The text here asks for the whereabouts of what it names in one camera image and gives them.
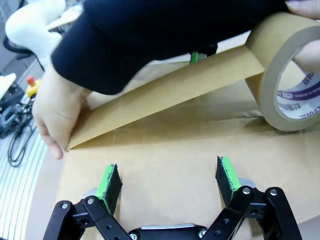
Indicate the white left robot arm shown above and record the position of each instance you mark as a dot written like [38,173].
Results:
[27,25]

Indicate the brown packing tape roll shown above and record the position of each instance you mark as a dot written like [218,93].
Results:
[265,32]

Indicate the person's right hand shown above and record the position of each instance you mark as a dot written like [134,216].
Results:
[57,105]

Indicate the right forearm in black sleeve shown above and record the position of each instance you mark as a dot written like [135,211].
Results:
[150,32]

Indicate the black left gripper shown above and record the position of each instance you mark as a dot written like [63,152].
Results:
[208,50]

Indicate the black device pile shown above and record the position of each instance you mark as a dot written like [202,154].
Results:
[12,117]

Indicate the yellow emergency stop button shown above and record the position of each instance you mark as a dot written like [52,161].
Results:
[33,86]

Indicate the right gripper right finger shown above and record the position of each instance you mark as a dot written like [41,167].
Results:
[226,182]

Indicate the brown cardboard box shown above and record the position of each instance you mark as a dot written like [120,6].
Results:
[175,155]

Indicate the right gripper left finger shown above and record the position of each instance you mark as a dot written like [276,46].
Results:
[110,185]

